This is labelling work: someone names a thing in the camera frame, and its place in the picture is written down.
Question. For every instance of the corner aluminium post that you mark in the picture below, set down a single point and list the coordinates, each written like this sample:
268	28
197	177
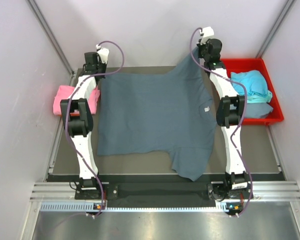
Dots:
34	7
279	20

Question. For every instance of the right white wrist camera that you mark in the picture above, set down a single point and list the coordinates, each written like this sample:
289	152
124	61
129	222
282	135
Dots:
206	33

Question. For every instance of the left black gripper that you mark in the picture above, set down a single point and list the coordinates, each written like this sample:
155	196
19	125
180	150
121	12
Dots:
103	65

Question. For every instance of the grey slotted cable duct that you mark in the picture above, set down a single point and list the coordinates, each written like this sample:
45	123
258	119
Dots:
94	207

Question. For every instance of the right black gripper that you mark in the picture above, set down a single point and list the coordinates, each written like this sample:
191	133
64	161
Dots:
200	45

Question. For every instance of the grey blue t shirt in bin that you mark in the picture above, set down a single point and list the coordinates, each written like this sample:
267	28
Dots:
258	110

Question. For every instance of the right corner aluminium post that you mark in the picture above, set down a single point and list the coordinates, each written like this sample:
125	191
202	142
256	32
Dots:
279	20

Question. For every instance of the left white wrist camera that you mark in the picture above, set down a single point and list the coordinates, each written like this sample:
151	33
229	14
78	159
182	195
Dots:
103	53

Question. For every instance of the cyan t shirt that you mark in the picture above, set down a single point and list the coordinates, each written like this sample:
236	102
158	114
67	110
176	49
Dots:
255	84

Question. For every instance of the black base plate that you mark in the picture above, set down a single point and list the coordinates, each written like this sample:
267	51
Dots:
156	190

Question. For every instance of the slate blue t shirt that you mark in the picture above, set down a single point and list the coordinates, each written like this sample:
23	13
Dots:
171	112

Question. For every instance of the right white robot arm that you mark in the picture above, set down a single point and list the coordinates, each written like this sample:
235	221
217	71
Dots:
229	116

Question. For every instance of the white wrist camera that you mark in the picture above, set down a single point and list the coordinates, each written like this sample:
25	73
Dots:
103	53
206	33

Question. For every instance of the orange folded t shirt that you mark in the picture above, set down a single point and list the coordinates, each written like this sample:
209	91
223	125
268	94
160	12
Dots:
73	114

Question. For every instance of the left corner aluminium post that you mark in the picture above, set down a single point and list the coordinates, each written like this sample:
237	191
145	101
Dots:
34	7

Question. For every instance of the red plastic bin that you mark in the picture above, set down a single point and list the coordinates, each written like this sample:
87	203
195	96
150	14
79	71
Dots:
240	65

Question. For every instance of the aluminium frame rail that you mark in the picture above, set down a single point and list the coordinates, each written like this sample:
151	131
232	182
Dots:
272	214

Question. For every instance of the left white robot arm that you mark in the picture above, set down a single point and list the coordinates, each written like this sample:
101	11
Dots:
78	124

